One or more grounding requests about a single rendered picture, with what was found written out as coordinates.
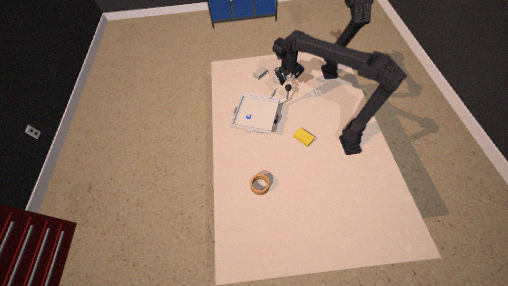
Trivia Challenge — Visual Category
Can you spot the brown hollow cylinder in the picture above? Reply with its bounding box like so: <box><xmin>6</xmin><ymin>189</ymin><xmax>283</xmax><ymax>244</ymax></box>
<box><xmin>250</xmin><ymin>174</ymin><xmax>269</xmax><ymax>195</ymax></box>

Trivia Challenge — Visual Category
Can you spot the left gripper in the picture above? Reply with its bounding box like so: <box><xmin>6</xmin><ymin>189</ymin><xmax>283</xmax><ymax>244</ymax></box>
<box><xmin>276</xmin><ymin>59</ymin><xmax>305</xmax><ymax>86</ymax></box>

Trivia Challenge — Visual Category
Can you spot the yellow block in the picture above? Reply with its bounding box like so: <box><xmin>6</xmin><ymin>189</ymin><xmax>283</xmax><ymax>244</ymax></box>
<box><xmin>294</xmin><ymin>128</ymin><xmax>315</xmax><ymax>146</ymax></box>

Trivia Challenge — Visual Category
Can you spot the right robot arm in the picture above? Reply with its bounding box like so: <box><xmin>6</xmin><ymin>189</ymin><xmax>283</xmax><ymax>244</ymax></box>
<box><xmin>321</xmin><ymin>0</ymin><xmax>374</xmax><ymax>79</ymax></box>

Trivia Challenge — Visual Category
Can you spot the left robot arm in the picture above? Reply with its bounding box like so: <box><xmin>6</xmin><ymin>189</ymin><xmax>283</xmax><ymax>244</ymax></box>
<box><xmin>272</xmin><ymin>30</ymin><xmax>407</xmax><ymax>155</ymax></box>

